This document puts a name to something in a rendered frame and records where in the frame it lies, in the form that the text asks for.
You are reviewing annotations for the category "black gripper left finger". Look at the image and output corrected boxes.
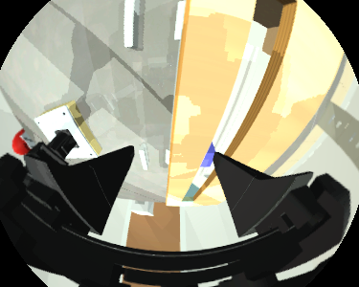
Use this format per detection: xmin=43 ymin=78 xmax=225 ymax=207
xmin=22 ymin=146 xmax=134 ymax=235

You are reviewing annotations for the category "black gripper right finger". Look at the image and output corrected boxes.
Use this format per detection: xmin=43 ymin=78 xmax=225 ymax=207
xmin=213 ymin=152 xmax=314 ymax=238

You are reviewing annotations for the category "small blue block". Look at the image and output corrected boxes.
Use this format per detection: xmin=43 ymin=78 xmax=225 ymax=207
xmin=201 ymin=143 xmax=216 ymax=166

